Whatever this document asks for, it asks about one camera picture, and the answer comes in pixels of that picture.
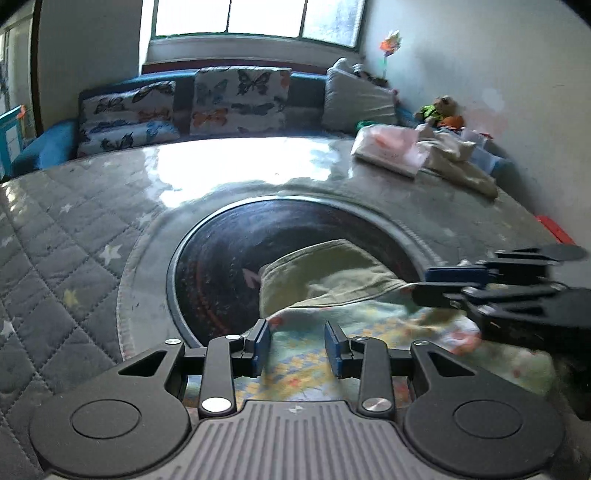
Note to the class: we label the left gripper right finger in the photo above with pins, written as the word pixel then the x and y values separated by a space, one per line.
pixel 368 360

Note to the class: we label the clear plastic storage box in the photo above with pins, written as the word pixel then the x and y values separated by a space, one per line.
pixel 487 155

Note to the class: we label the window with green frame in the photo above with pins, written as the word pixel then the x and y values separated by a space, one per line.
pixel 333 22

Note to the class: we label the quilted grey star table cover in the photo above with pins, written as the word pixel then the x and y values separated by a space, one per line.
pixel 97 382

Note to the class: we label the colourful pinwheel toy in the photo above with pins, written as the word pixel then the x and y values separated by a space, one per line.
pixel 389 46

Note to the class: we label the teddy bear plush toy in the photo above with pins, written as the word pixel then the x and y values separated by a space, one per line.
pixel 441 113

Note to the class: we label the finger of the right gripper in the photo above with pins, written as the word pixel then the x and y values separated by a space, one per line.
pixel 458 295
pixel 479 274

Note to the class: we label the right butterfly print cushion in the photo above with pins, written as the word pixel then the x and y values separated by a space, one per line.
pixel 236 100

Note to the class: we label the beige crumpled garment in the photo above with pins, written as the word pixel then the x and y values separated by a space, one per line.
pixel 449 157

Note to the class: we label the red plastic stool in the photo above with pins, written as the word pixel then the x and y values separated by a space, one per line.
pixel 555 230

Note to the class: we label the blue sofa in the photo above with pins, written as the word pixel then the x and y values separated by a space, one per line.
pixel 60 143

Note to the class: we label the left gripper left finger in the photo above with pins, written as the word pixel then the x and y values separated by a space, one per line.
pixel 227 358

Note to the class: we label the colourful patterned baby garment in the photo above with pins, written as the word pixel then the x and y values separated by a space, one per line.
pixel 338 281

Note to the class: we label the pink folded garment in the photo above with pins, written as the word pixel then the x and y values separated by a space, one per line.
pixel 390 147

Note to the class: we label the blue small cabinet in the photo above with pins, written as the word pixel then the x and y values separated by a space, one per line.
pixel 11 140

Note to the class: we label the green plastic basin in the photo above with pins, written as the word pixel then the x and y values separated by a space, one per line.
pixel 366 123

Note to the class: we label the butterfly print cushion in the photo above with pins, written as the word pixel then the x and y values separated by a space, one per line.
pixel 135 118
pixel 236 100

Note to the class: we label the grey plain pillow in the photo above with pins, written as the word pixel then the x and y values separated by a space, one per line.
pixel 350 100

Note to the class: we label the left butterfly print cushion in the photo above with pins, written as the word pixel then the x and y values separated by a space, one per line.
pixel 135 118

